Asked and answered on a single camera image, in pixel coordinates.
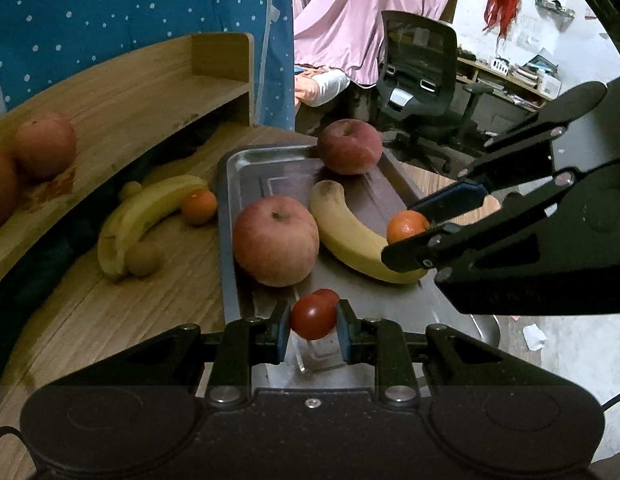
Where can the metal wall rack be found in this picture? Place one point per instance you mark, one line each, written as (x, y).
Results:
(555, 7)

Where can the pink curtain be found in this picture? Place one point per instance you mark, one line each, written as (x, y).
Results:
(370, 10)

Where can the greenish yellow banana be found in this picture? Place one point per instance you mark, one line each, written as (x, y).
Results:
(134, 220)

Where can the black office chair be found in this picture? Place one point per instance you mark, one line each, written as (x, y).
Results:
(420, 70)

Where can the small orange mandarin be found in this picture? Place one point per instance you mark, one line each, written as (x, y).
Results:
(405, 226)
(198, 207)

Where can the dark red apple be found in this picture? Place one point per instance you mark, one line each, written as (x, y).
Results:
(350, 147)

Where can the pale pink apple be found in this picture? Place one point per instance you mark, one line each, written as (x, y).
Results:
(275, 240)

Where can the cluttered wooden desk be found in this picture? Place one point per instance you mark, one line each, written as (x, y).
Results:
(515, 80)

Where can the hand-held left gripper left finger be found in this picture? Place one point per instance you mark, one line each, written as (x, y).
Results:
(283, 332)

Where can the wooden shelf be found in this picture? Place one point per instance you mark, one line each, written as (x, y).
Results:
(139, 100)

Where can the metal tray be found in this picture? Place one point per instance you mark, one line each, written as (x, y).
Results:
(270, 170)

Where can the white paper scrap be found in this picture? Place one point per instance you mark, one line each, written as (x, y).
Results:
(535, 337)

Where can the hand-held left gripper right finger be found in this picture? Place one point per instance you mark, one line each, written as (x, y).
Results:
(345, 332)

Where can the blue dotted cloth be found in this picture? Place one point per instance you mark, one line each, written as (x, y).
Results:
(139, 5)

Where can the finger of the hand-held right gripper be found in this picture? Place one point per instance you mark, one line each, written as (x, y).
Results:
(440, 245)
(455, 197)

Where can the brown kiwi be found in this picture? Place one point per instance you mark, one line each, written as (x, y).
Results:
(142, 259)
(130, 190)

